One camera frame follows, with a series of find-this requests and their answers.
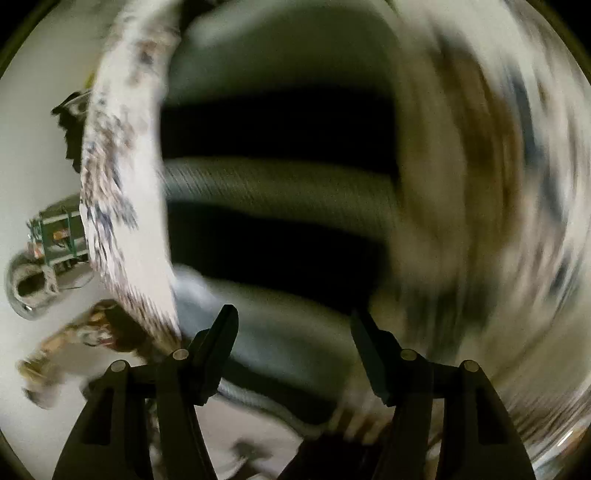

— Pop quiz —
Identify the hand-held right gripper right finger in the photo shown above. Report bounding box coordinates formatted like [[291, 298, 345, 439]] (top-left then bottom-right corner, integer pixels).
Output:
[[349, 308, 536, 480]]

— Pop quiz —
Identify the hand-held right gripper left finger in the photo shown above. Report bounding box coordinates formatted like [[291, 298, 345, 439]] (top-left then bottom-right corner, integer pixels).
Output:
[[52, 305, 240, 480]]

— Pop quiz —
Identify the striped knit sweater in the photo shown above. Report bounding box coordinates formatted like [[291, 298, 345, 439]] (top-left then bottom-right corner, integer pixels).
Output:
[[159, 9, 404, 428]]

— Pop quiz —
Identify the green storage rack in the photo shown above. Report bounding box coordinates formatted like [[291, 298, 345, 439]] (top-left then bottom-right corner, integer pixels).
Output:
[[28, 196, 90, 266]]

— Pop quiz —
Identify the floral bed blanket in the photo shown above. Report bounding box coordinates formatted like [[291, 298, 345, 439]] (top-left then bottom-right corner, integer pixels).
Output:
[[78, 0, 591, 472]]

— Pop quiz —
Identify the black crumpled cloth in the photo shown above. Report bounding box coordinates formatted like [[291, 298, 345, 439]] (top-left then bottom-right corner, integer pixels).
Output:
[[52, 91, 90, 174]]

